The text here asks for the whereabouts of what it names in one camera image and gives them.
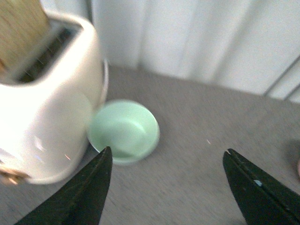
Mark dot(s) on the grey curtain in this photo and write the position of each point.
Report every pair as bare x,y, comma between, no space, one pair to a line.
247,45

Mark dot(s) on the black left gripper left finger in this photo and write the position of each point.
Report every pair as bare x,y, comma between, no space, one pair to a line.
81,200

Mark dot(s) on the green bowl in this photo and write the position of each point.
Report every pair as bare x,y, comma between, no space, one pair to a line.
128,128

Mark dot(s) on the cream white toaster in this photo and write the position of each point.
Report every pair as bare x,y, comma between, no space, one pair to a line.
47,105

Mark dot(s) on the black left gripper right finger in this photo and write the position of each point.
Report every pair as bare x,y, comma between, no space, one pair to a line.
262,199

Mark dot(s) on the toast bread slice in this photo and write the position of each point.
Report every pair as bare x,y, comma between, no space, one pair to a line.
22,24

